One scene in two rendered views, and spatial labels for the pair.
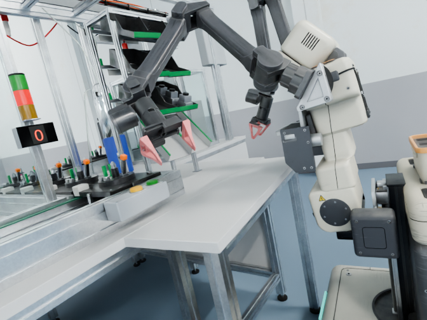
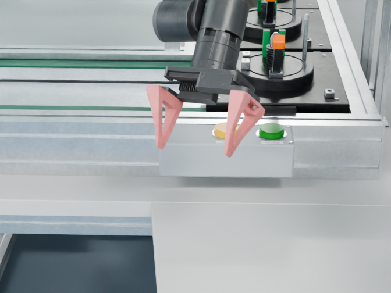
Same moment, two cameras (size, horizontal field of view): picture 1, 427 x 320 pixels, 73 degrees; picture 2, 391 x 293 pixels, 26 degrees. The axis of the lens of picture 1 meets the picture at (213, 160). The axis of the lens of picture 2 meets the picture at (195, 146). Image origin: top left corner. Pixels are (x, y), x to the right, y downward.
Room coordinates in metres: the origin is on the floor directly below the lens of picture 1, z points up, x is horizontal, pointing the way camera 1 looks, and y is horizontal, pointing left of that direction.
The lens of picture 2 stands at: (0.19, -0.68, 1.56)
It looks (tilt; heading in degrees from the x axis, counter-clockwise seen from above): 28 degrees down; 55
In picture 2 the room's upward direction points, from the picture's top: straight up
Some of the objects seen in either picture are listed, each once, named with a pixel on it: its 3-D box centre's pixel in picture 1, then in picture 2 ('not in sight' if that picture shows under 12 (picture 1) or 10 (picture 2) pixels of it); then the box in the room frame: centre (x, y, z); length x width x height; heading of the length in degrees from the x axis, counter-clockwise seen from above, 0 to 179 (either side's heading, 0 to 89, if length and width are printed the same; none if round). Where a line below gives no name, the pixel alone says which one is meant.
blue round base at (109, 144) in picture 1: (118, 155); not in sight; (2.07, 0.66, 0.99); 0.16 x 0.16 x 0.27
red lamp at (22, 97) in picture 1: (23, 98); not in sight; (1.03, 0.59, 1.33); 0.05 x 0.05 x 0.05
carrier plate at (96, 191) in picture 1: (118, 183); (273, 80); (1.11, 0.38, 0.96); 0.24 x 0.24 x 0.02; 53
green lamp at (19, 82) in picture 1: (18, 83); not in sight; (1.03, 0.59, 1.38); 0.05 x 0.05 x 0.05
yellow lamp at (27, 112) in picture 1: (28, 112); not in sight; (1.03, 0.59, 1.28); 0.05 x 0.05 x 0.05
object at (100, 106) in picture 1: (106, 110); not in sight; (2.07, 0.66, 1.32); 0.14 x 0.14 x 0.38
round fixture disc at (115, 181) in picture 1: (117, 179); (274, 70); (1.11, 0.38, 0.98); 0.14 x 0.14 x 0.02
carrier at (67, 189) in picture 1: (80, 173); (268, 7); (1.27, 0.59, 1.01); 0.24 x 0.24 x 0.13; 53
